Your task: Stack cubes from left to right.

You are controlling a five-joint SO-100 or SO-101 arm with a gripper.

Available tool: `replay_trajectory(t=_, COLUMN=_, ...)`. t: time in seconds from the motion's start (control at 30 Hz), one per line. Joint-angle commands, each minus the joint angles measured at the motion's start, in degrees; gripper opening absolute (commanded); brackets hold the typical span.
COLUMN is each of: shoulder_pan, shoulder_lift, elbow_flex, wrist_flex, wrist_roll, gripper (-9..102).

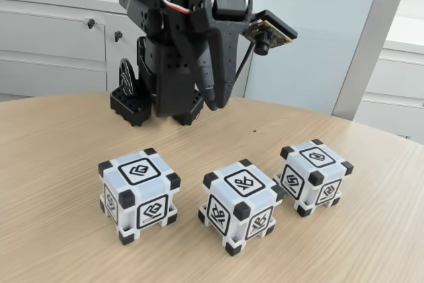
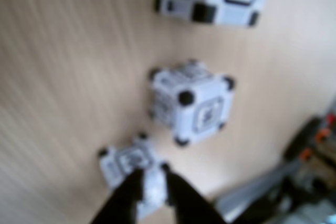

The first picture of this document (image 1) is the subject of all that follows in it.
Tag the grey metal post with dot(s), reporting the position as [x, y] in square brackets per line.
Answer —
[371, 47]

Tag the white cube crossed XB symbol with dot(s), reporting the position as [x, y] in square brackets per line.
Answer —
[243, 182]

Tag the long white cabinet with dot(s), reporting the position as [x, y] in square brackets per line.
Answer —
[49, 41]

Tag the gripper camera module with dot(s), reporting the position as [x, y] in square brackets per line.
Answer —
[268, 32]

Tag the white cube N-shaped symbol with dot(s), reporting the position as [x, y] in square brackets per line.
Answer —
[316, 158]

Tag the black round logo disc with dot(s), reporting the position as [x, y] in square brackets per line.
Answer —
[126, 77]

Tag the black cabinet key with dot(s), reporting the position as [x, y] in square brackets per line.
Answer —
[91, 23]
[118, 35]

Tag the white cube G-shaped symbol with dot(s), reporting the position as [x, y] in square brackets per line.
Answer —
[139, 170]

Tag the white drawer cabinet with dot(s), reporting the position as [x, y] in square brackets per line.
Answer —
[397, 81]

